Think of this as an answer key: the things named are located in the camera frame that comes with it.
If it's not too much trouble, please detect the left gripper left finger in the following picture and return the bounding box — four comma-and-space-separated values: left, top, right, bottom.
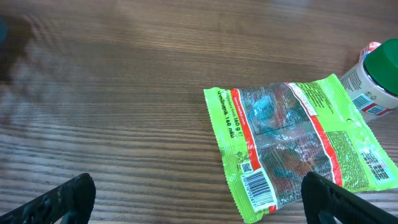
1, 173, 96, 224

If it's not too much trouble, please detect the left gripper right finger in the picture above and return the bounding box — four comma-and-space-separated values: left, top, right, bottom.
301, 172, 397, 224

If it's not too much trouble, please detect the green candy bag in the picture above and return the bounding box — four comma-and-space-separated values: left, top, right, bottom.
204, 75, 397, 223

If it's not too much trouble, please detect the green lid jar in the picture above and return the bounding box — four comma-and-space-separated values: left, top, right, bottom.
340, 39, 397, 122

